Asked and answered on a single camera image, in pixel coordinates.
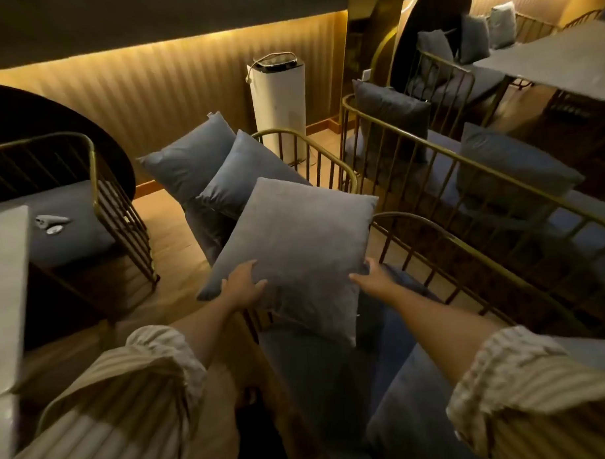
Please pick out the person's striped sleeve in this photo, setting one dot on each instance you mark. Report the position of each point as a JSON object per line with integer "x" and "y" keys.
{"x": 536, "y": 402}
{"x": 115, "y": 407}

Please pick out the person's right forearm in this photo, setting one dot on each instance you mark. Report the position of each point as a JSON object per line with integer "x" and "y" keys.
{"x": 435, "y": 331}

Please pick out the grey square cushion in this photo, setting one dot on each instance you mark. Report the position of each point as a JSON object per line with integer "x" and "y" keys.
{"x": 191, "y": 156}
{"x": 303, "y": 246}
{"x": 241, "y": 174}

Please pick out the person's left hand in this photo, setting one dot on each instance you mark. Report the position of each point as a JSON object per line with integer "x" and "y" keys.
{"x": 242, "y": 288}

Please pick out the gold frame grey seat chair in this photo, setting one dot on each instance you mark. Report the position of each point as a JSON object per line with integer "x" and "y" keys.
{"x": 80, "y": 244}

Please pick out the small white oval object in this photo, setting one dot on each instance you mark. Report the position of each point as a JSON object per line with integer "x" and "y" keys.
{"x": 55, "y": 229}

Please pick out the grey shiny table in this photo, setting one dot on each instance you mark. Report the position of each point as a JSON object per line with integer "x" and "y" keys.
{"x": 564, "y": 59}

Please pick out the gold frame blue bench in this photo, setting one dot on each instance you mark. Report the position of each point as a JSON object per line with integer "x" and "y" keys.
{"x": 590, "y": 231}

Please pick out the dark grey bench cushion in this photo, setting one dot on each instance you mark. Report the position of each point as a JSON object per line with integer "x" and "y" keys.
{"x": 392, "y": 114}
{"x": 518, "y": 165}

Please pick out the white wall socket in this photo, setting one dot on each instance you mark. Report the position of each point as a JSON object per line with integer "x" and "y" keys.
{"x": 366, "y": 75}

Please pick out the gold frame blue seat chair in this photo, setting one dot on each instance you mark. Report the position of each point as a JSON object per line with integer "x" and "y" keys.
{"x": 211, "y": 237}
{"x": 318, "y": 385}

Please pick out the person's black trousers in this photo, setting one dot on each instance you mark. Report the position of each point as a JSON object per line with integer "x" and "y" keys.
{"x": 260, "y": 436}

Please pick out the person's striped right sleeve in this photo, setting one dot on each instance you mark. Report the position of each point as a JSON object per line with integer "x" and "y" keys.
{"x": 536, "y": 402}

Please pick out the person's left forearm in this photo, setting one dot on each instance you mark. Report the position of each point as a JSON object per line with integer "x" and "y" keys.
{"x": 207, "y": 329}

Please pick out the dark round table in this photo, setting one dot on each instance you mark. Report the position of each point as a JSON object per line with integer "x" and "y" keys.
{"x": 41, "y": 112}

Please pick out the person's right hand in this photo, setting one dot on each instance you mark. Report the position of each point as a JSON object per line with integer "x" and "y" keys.
{"x": 376, "y": 281}

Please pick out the person's striped left sleeve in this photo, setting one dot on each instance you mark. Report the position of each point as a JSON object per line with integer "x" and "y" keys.
{"x": 115, "y": 407}

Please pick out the white marble table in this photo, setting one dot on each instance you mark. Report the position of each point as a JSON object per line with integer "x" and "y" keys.
{"x": 8, "y": 296}

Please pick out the white air purifier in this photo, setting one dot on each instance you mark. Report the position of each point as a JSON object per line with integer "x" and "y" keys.
{"x": 278, "y": 109}

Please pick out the gold frame grey sofa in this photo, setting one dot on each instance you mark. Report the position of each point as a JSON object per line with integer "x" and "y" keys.
{"x": 475, "y": 82}

